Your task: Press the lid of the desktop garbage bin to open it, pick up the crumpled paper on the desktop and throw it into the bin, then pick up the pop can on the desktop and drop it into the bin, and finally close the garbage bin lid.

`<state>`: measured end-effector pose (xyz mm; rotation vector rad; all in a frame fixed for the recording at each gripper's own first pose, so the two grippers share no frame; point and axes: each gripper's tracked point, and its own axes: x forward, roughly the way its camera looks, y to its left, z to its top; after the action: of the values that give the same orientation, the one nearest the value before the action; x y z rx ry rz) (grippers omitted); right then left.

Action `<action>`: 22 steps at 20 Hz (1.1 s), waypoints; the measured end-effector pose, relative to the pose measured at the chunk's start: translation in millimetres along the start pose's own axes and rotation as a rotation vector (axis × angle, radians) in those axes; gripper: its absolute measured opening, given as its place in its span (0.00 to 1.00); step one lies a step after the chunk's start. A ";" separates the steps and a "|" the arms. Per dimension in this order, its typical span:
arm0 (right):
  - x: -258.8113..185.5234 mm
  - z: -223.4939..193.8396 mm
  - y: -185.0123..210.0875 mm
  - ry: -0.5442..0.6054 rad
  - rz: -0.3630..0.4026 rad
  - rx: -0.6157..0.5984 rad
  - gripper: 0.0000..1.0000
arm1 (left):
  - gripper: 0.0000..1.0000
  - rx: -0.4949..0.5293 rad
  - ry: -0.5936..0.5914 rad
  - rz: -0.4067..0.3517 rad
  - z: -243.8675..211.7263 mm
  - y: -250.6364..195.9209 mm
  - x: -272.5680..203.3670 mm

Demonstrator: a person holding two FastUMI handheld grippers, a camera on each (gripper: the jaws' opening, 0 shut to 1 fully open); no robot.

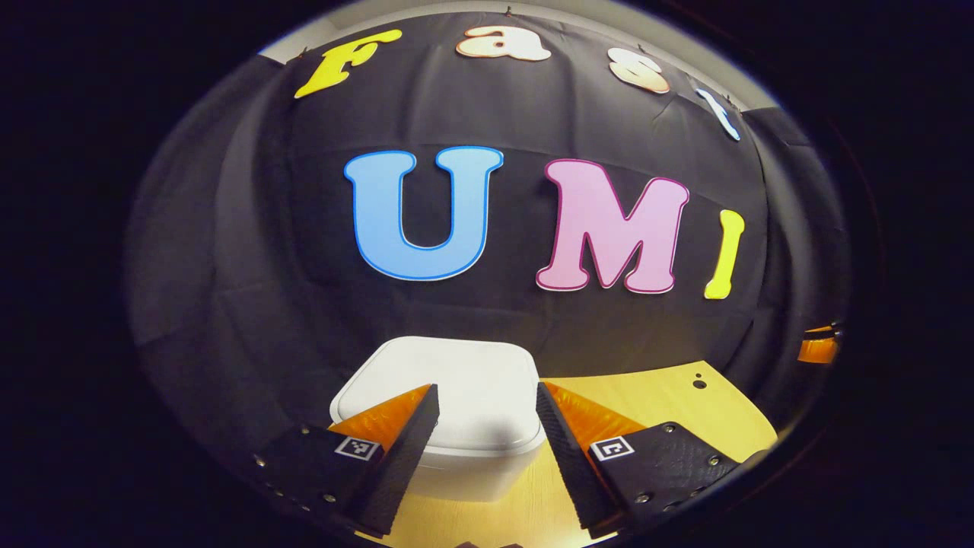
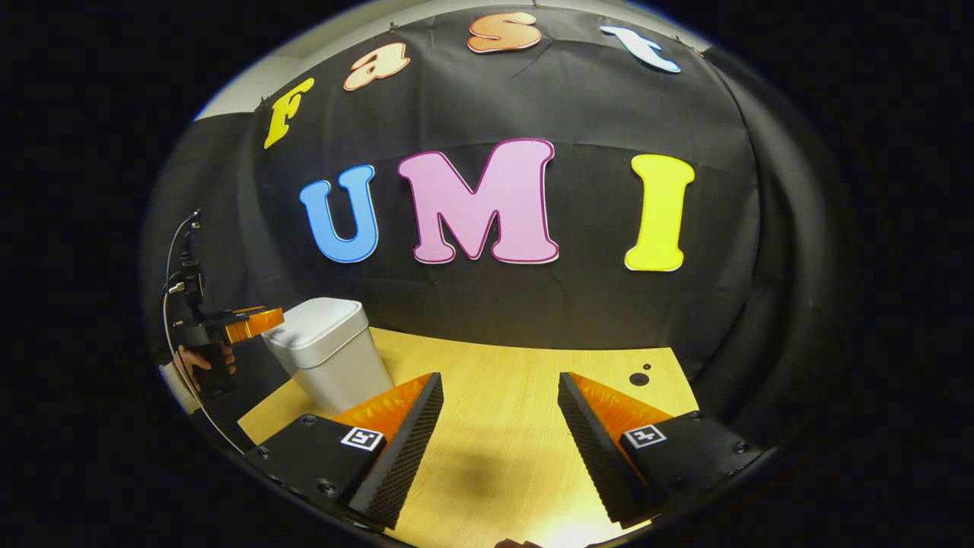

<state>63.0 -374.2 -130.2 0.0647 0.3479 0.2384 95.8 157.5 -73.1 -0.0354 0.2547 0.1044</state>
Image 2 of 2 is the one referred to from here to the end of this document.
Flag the wooden desktop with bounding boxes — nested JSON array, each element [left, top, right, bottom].
[[237, 327, 701, 548]]

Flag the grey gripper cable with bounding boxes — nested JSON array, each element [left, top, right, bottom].
[[161, 209, 246, 455]]

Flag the black backdrop cloth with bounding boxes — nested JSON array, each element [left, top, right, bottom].
[[141, 6, 838, 457]]

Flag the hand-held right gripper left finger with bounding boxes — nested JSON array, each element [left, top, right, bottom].
[[242, 371, 444, 531]]

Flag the white desktop garbage bin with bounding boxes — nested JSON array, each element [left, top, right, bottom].
[[261, 297, 395, 416]]

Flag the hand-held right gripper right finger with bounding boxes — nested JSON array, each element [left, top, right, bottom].
[[558, 371, 766, 530]]

